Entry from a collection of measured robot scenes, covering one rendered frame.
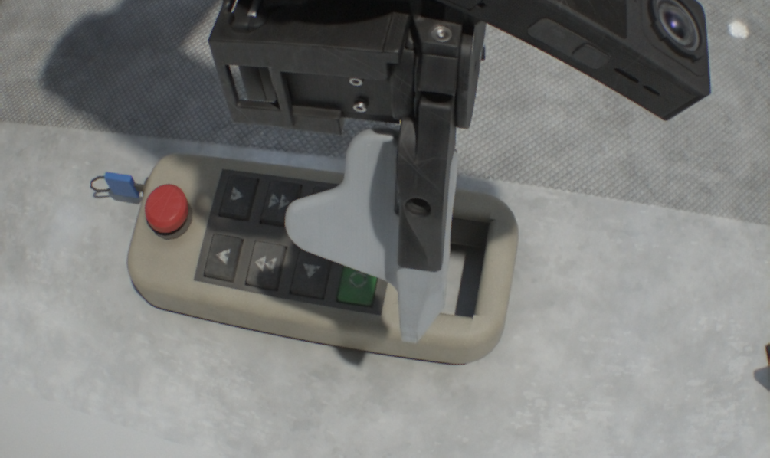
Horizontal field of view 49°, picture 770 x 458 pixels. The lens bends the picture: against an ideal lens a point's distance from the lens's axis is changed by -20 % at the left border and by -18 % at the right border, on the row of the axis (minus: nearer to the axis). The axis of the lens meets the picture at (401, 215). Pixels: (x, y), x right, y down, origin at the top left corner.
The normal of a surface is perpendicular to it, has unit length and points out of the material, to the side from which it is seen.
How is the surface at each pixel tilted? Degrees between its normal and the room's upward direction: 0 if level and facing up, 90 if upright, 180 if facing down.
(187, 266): 0
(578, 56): 90
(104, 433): 1
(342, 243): 63
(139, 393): 0
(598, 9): 30
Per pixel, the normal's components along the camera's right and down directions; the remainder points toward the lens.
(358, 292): -0.04, -0.44
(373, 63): -0.18, 0.89
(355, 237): -0.18, 0.59
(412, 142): -0.12, 0.00
